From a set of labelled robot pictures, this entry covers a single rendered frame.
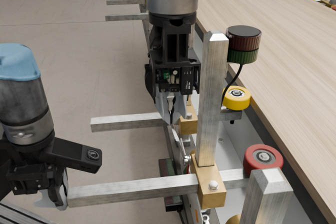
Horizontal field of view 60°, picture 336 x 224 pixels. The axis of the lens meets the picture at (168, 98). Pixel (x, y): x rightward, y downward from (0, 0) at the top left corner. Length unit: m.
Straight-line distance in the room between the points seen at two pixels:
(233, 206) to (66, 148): 0.54
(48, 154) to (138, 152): 1.43
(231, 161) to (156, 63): 0.66
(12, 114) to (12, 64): 0.08
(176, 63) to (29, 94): 0.22
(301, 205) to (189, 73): 0.43
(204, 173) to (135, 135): 1.46
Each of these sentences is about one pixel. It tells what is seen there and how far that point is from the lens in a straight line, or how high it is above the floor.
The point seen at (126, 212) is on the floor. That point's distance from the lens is 1.66.
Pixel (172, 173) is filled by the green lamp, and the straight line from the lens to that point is 0.87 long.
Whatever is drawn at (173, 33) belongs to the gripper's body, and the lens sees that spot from 0.40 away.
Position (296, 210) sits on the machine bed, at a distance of 0.77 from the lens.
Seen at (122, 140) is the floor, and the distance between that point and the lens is 2.05.
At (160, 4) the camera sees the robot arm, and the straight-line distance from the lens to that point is 0.41.
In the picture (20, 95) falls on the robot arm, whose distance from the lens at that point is 0.47.
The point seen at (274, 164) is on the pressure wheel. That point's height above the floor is 0.91.
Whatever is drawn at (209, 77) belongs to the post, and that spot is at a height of 1.10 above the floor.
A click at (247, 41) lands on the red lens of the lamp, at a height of 1.17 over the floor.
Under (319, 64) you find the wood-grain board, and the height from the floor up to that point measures 0.90.
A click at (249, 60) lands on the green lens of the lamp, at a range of 0.52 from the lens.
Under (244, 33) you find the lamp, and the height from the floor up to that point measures 1.17.
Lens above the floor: 1.35
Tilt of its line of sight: 34 degrees down
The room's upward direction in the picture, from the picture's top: straight up
